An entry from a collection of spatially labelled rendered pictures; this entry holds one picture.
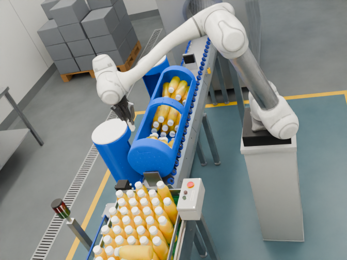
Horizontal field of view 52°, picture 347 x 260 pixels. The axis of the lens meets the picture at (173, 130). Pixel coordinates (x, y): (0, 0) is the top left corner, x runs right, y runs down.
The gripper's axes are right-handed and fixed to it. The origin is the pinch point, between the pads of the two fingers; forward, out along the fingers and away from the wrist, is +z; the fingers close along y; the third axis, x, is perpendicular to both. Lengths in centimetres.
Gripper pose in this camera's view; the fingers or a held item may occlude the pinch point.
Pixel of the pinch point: (131, 125)
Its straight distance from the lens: 188.3
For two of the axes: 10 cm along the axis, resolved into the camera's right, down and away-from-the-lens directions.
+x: 2.0, -6.6, 7.2
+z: 2.8, 7.4, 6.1
